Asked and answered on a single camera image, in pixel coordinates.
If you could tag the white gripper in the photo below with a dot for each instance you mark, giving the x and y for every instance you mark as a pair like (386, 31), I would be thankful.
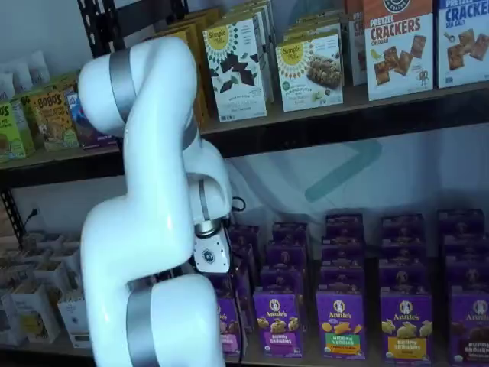
(212, 254)

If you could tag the purple Annie's box pink patch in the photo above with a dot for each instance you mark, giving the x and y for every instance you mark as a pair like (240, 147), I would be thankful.
(228, 325)

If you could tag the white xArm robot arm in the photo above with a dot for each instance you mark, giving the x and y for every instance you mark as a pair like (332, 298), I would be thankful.
(153, 114)

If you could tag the purple Annie's snack box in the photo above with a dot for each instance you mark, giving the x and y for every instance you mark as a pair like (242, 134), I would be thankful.
(403, 225)
(246, 235)
(344, 225)
(286, 254)
(282, 279)
(403, 279)
(403, 250)
(342, 252)
(461, 221)
(465, 244)
(244, 264)
(290, 231)
(342, 279)
(468, 275)
(242, 290)

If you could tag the purple Annie's box magenta patch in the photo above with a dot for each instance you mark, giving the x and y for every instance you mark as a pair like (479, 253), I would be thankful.
(277, 325)

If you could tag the purple Annie's box green patch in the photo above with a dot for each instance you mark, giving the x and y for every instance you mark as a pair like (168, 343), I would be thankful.
(340, 325)

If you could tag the white organic pantry box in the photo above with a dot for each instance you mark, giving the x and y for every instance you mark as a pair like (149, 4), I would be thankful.
(36, 313)
(57, 279)
(11, 321)
(65, 252)
(72, 321)

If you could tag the Simple Mills chocolate box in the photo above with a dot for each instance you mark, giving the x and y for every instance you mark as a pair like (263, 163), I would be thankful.
(235, 76)
(248, 10)

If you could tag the purple Annie's box yellow patch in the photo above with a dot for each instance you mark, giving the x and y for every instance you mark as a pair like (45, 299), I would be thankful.
(406, 329)

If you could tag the blue Z Bar box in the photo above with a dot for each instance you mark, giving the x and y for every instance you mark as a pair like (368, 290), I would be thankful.
(88, 135)

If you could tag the Simple Mills beige bar box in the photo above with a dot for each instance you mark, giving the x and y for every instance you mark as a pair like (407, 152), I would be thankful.
(313, 26)
(309, 76)

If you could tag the yellow Bobo's box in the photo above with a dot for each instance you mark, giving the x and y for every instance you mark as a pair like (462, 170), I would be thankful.
(53, 122)

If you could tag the orange pretzel crackers box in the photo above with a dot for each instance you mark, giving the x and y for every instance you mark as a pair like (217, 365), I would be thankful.
(357, 49)
(399, 53)

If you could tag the purple Annie's box brown patch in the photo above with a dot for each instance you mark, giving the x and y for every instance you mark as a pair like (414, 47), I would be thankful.
(470, 329)

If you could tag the green Bobo's box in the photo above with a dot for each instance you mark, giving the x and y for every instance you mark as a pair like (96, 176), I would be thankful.
(9, 134)

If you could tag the blue sea salt crackers box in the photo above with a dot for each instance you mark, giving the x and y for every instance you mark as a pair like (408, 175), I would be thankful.
(464, 46)

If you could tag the white backdrop sheet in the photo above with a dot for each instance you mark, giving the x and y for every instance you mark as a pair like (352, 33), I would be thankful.
(420, 172)

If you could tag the white pouch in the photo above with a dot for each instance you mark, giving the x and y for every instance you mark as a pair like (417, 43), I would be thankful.
(22, 78)
(39, 72)
(5, 89)

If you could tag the black wall plug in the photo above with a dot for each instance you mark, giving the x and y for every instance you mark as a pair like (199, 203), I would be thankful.
(33, 215)

